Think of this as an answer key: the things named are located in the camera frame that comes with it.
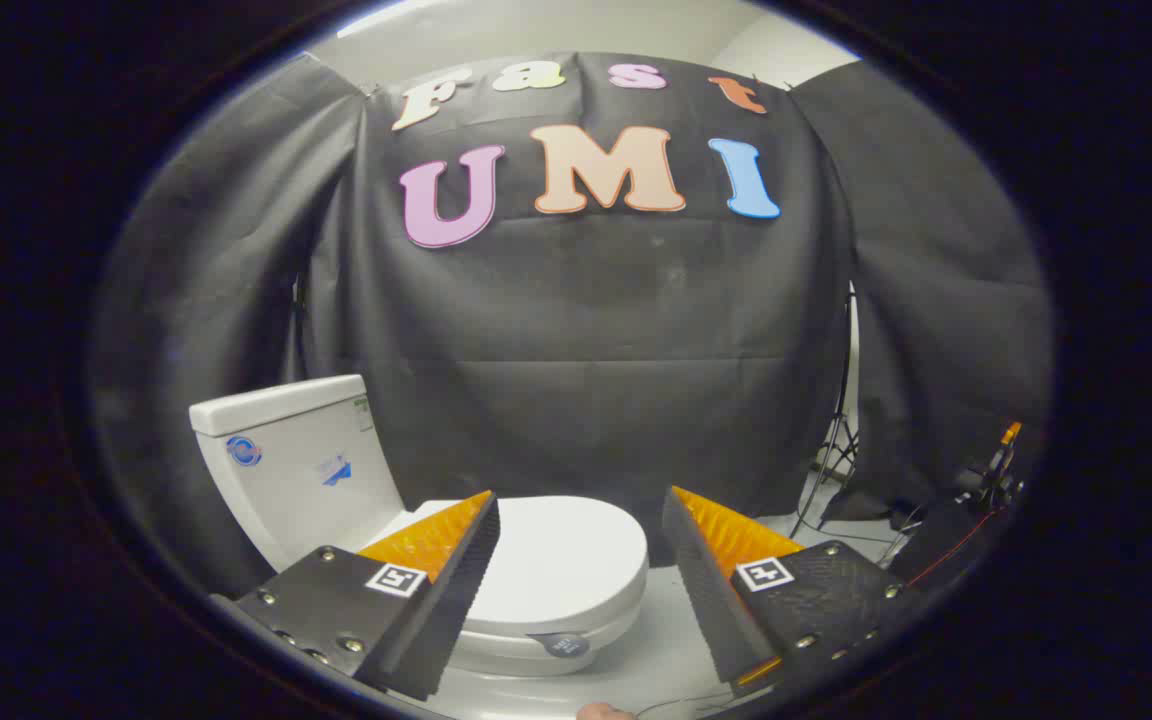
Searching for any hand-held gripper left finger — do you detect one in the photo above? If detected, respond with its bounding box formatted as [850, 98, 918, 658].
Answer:
[234, 490, 502, 703]

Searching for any grey round lid knob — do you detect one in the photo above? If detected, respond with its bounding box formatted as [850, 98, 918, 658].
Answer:
[528, 631, 592, 659]

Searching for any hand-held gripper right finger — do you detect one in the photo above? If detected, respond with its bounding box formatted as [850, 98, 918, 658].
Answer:
[661, 486, 927, 699]

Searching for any red cable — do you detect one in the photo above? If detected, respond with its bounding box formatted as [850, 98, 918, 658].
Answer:
[904, 508, 999, 589]

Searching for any black light stand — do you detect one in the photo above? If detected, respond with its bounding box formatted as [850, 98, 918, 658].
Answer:
[789, 285, 862, 541]

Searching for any black device with orange tip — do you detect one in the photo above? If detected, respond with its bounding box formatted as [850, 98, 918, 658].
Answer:
[951, 420, 1027, 513]

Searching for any black backdrop cloth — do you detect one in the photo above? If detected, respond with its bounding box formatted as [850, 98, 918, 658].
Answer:
[91, 50, 1055, 601]

